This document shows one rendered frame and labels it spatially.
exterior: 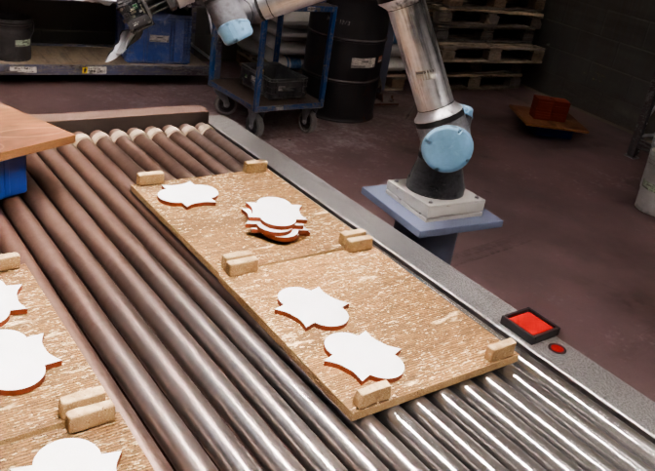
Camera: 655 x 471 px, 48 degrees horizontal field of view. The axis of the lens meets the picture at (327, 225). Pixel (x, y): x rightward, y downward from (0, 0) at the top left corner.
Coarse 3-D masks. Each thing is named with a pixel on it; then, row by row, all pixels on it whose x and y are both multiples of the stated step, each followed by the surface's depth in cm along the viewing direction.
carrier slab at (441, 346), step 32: (320, 256) 144; (352, 256) 146; (384, 256) 148; (224, 288) 131; (256, 288) 130; (352, 288) 135; (384, 288) 137; (416, 288) 138; (256, 320) 123; (288, 320) 122; (352, 320) 125; (384, 320) 127; (416, 320) 128; (448, 320) 130; (288, 352) 116; (320, 352) 115; (416, 352) 119; (448, 352) 121; (480, 352) 122; (320, 384) 109; (352, 384) 109; (416, 384) 112; (448, 384) 115; (352, 416) 104
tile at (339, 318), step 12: (288, 288) 130; (300, 288) 130; (288, 300) 126; (300, 300) 126; (312, 300) 127; (324, 300) 128; (336, 300) 128; (276, 312) 123; (288, 312) 123; (300, 312) 123; (312, 312) 124; (324, 312) 124; (336, 312) 125; (300, 324) 121; (312, 324) 121; (324, 324) 121; (336, 324) 121
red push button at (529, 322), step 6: (528, 312) 138; (510, 318) 135; (516, 318) 135; (522, 318) 135; (528, 318) 136; (534, 318) 136; (522, 324) 133; (528, 324) 134; (534, 324) 134; (540, 324) 134; (546, 324) 135; (528, 330) 132; (534, 330) 132; (540, 330) 132; (546, 330) 133
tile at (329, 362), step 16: (336, 336) 118; (352, 336) 119; (368, 336) 120; (336, 352) 114; (352, 352) 115; (368, 352) 116; (384, 352) 116; (400, 352) 118; (336, 368) 112; (352, 368) 111; (368, 368) 112; (384, 368) 112; (400, 368) 113
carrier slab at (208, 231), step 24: (144, 192) 159; (240, 192) 166; (264, 192) 168; (288, 192) 170; (168, 216) 150; (192, 216) 151; (216, 216) 153; (240, 216) 155; (312, 216) 160; (192, 240) 142; (216, 240) 144; (240, 240) 145; (264, 240) 147; (312, 240) 150; (336, 240) 151; (216, 264) 135; (264, 264) 138
